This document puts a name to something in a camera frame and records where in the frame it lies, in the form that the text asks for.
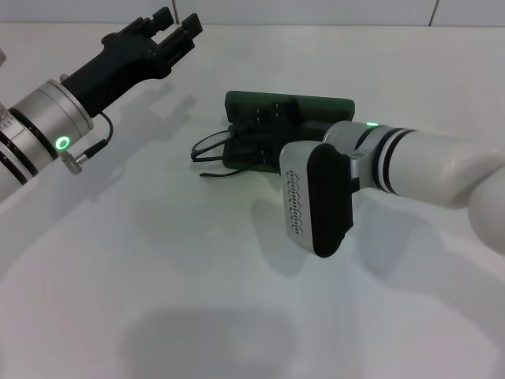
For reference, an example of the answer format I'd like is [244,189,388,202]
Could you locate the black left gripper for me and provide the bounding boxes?
[62,6,204,119]

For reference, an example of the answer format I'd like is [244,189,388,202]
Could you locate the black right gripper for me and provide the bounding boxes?
[226,96,331,174]

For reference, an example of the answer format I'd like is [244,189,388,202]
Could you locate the black thin-framed glasses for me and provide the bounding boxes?
[190,128,273,178]

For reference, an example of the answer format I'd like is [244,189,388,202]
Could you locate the green glasses case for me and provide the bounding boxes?
[223,89,356,174]

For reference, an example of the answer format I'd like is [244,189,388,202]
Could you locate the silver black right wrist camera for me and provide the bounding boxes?
[279,141,355,261]

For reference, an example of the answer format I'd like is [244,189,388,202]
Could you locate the black cable with angled plug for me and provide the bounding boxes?
[58,111,115,175]

